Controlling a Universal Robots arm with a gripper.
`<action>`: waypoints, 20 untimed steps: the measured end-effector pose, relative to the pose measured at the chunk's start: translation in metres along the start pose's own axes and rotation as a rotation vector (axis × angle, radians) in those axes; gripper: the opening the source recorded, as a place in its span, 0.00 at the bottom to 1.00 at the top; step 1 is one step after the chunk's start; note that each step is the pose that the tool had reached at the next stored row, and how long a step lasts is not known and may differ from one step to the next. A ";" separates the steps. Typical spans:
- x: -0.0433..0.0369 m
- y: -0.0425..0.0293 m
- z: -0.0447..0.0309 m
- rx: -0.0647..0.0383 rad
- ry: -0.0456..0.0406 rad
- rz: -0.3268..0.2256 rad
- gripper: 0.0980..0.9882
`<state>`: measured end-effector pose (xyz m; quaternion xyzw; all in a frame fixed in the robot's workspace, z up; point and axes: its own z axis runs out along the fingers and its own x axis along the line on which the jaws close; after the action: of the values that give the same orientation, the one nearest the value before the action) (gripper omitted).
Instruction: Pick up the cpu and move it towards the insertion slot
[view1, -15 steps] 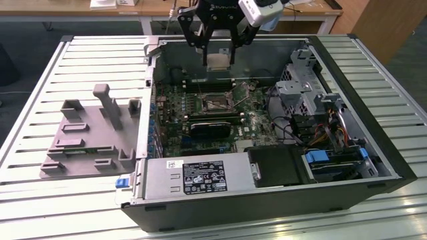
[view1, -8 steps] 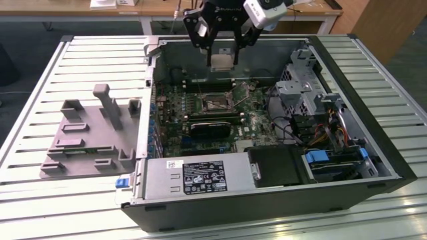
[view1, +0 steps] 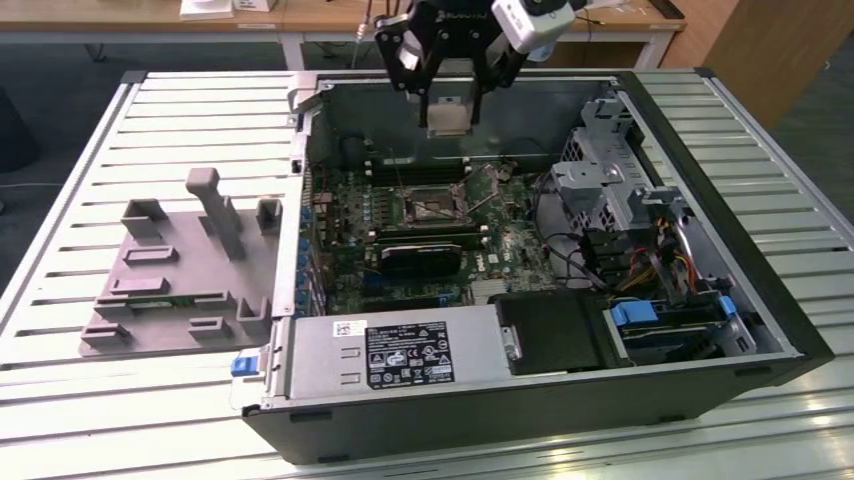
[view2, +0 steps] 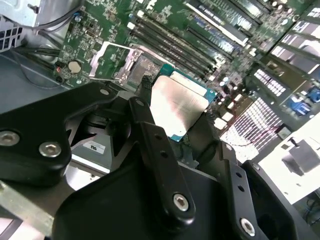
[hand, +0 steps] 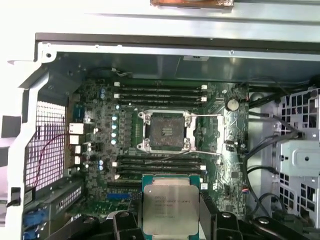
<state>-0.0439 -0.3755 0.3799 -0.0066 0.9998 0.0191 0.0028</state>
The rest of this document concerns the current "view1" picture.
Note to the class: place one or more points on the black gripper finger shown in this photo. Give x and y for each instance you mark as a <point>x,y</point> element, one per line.
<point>401,60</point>
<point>503,70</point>

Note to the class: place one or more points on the silver CPU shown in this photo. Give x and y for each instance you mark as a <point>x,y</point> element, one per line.
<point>450,117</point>

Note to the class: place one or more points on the black RAM slot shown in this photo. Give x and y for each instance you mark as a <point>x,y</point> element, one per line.
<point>417,178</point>
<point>434,240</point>
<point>430,230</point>
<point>417,165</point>

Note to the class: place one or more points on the CPU socket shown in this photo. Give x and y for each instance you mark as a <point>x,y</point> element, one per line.
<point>434,206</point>

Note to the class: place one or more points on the thin locking lever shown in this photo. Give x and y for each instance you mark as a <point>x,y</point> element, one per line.
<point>399,180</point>

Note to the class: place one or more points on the small white box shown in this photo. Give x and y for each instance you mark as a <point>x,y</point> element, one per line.
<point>256,5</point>

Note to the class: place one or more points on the grey metal drive cage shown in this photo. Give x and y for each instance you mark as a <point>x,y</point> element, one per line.
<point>601,180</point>

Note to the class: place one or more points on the green motherboard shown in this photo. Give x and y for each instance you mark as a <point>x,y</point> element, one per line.
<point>514,250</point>

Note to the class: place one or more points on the black graphics card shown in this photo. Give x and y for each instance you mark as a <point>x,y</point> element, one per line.
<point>422,260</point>

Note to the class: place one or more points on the wooden desk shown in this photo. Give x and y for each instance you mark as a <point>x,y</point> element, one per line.
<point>134,26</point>

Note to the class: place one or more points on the brown wooden cabinet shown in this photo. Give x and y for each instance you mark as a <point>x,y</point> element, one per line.
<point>781,55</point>

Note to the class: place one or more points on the black open PC case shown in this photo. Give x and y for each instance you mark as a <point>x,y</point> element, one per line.
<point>734,240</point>

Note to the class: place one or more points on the black drive cover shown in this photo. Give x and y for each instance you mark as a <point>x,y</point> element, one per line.
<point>554,330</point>

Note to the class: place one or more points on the hard disk in blue carrier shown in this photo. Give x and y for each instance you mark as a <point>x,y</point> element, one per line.
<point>641,312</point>

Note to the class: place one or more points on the grey parts rack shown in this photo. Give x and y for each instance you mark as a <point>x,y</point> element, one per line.
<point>194,280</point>

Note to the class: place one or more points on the grey power supply with label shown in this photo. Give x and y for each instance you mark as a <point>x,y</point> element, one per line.
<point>320,350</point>

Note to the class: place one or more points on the blue case latch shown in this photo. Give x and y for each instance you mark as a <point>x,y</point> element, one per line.
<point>244,365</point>

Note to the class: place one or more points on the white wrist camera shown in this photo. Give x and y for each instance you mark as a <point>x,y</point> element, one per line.
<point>534,22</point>

